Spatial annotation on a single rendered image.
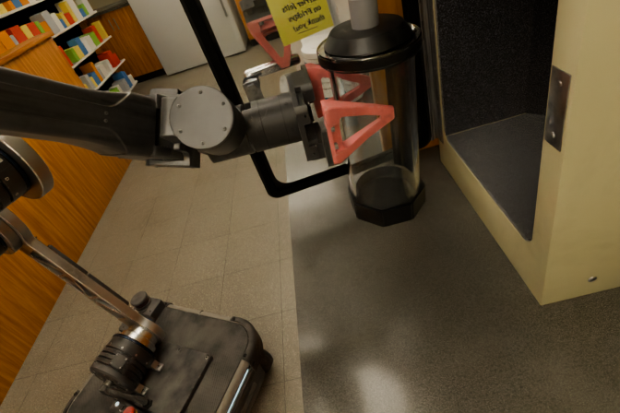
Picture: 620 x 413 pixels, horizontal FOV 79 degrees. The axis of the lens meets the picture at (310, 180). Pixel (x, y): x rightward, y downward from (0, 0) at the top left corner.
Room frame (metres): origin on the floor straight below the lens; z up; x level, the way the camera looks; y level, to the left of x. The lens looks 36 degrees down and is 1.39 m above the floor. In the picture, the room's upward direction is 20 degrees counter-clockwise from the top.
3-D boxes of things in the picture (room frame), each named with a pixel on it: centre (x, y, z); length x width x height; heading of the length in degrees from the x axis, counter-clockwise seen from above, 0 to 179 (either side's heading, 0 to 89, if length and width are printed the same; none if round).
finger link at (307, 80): (0.42, -0.06, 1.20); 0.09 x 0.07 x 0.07; 87
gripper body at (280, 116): (0.39, 0.01, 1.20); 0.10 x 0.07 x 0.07; 176
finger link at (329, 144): (0.35, -0.06, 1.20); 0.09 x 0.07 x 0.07; 86
